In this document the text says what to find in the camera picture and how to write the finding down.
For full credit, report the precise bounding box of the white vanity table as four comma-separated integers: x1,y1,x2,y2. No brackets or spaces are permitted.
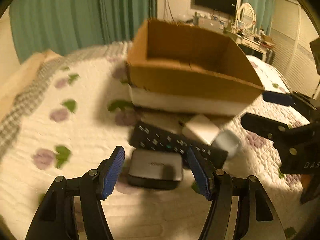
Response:
223,30,275,64

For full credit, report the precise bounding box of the pale blue earbud case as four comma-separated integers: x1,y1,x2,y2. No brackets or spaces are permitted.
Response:
211,129,242,159

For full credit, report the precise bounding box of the open cardboard box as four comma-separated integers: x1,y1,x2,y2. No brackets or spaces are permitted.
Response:
126,19,264,116

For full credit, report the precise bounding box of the beige pillow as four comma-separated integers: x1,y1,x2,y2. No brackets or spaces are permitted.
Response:
0,49,63,121

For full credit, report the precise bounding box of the black square device box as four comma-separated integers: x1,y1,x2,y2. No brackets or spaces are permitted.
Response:
127,150,183,190

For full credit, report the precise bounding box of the white power adapter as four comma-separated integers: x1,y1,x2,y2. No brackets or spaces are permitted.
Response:
182,115,220,145

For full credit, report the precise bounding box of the black remote control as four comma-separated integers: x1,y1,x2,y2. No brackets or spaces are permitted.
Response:
129,121,227,168

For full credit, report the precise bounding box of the oval vanity mirror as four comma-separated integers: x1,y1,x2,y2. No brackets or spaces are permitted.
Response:
236,3,256,30

